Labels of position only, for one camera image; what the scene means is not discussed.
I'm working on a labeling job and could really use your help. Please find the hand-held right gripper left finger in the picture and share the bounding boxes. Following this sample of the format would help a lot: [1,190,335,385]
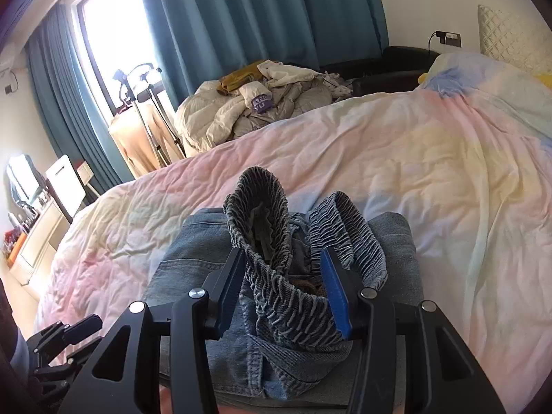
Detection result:
[58,247,247,414]

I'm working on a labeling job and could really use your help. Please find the white desk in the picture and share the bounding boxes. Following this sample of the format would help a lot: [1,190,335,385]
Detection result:
[9,200,61,287]

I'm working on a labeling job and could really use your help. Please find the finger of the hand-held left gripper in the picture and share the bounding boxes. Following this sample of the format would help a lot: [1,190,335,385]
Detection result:
[60,314,104,346]
[65,345,103,369]

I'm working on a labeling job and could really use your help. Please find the wide teal curtain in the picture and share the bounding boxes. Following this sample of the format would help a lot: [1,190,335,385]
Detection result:
[134,0,389,104]

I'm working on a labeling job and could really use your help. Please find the peach cloth cover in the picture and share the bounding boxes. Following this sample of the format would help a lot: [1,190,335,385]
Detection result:
[108,99,186,177]

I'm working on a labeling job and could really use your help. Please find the black charger plug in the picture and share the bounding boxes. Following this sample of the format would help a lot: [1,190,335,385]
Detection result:
[428,30,449,52]

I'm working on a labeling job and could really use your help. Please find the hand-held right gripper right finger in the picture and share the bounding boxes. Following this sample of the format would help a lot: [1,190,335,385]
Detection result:
[320,247,507,414]

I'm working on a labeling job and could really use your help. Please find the black sofa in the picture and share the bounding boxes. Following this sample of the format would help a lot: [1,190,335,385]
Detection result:
[319,45,443,96]

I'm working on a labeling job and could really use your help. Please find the pastel tie-dye duvet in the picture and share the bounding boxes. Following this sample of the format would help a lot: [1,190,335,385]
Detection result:
[32,52,552,414]

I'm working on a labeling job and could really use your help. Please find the mustard yellow garment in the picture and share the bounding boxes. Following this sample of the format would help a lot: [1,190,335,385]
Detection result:
[217,64,268,96]

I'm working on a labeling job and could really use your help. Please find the desk mirror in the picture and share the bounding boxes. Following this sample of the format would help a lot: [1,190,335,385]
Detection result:
[5,153,46,208]

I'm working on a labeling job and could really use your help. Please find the window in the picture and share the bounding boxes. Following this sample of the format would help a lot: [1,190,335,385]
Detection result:
[77,0,173,117]

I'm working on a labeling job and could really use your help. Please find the white chair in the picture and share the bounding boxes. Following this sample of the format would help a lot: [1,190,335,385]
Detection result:
[45,154,87,223]

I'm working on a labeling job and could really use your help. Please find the grey jacket with purple label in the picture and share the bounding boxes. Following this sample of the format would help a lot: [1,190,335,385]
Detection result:
[239,80,346,134]

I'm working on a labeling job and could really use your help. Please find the white printed garment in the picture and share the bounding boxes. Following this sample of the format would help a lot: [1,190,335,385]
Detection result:
[321,73,354,98]

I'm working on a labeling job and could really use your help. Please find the blue denim jeans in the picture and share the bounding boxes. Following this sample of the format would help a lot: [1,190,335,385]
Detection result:
[144,166,425,408]

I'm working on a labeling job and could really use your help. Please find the narrow teal curtain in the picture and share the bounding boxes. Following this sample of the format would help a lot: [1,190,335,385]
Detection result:
[26,6,134,201]

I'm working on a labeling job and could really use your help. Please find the person's left forearm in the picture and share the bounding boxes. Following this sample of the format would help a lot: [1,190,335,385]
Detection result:
[0,280,31,397]

